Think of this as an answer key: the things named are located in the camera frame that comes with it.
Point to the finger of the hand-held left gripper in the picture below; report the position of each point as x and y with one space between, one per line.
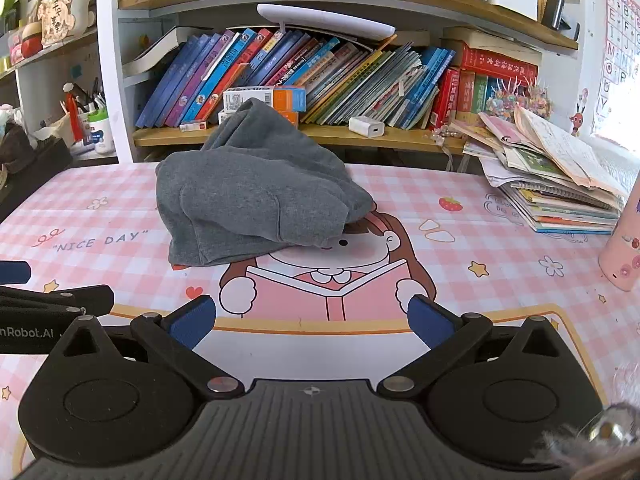
75 300
15 271

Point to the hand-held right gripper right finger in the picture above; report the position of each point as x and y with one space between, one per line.
427 320

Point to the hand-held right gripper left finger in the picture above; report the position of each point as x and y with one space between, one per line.
192 322

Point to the grey pants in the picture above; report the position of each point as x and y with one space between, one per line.
250 195

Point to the pink checkered desk mat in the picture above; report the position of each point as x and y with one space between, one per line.
500 260

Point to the brown cloth bag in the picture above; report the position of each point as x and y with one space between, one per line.
15 142

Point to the white jar green lid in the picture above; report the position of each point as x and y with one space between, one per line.
102 135

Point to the pile of booklets and papers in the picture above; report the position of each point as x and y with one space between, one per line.
560 195

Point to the pens in holder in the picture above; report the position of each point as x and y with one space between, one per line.
92 100

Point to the grey fluffy cloth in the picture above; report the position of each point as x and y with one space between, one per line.
565 452

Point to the small red white box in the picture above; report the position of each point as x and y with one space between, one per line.
193 126

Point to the white charger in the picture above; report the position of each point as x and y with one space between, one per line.
366 126

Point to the pink bottle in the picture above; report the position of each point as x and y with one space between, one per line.
622 260

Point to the red white container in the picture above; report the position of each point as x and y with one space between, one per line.
25 42

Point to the orange blue white box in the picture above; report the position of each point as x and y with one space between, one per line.
265 99

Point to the colourful flower decoration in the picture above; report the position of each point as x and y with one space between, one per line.
515 97

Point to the row of colourful books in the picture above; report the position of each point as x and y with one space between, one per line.
350 80

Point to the cat shaped wooden sign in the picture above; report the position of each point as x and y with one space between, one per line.
57 10

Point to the white lamp bar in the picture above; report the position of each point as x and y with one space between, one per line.
325 20

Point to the black device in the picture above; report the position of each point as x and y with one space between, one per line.
552 12

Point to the alphabet wall poster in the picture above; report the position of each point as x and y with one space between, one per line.
620 35

